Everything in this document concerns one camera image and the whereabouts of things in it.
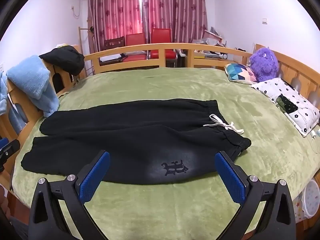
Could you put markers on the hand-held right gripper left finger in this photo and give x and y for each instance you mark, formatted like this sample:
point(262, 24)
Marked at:
point(96, 177)

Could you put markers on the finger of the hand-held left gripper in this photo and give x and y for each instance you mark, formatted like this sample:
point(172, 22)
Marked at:
point(11, 147)

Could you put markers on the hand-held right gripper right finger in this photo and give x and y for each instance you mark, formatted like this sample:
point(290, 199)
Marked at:
point(230, 180)

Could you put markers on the light blue cloth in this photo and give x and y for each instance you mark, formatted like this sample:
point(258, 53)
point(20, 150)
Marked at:
point(3, 92)

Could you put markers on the light blue towel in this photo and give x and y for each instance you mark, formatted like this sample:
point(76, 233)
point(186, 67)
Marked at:
point(30, 77)

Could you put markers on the white plastic basin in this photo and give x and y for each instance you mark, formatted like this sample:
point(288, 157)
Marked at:
point(311, 197)

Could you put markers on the dark green cloth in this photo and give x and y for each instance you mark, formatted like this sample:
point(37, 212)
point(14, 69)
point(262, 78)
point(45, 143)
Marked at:
point(287, 103)

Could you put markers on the white flower print pillow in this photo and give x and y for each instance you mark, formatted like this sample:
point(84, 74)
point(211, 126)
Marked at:
point(270, 90)

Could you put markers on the black garment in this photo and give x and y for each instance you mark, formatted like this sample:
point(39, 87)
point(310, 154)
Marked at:
point(65, 58)

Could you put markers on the green bed blanket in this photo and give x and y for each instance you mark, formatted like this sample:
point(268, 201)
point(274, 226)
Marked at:
point(175, 87)

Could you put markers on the colourful geometric pillow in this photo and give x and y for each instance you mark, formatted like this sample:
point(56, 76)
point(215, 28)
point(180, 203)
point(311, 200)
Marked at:
point(240, 72)

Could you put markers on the purple plush toy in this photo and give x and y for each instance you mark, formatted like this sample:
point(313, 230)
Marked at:
point(265, 62)

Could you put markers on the wooden clothes rack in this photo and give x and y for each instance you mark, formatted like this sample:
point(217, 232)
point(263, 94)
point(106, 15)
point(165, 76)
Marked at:
point(80, 40)

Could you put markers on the dark wooden chair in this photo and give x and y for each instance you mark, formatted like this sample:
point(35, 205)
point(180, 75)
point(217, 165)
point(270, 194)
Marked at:
point(113, 43)

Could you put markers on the pile of papers and boxes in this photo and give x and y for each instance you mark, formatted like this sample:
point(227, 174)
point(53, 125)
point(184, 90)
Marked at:
point(212, 41)

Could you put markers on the red chair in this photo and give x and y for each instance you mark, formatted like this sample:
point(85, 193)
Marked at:
point(161, 36)
point(135, 40)

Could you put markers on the red patterned curtain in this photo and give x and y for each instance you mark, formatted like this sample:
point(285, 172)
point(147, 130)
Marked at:
point(115, 7)
point(175, 5)

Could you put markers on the wooden bed frame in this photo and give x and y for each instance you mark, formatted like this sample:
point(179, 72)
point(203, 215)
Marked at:
point(140, 48)

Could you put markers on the white wall switch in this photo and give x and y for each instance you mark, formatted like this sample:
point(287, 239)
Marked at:
point(265, 21)

